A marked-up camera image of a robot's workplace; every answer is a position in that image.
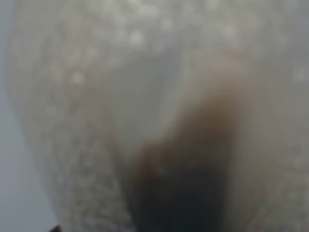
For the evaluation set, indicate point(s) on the clear plastic drink bottle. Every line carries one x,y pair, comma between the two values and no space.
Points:
166,115

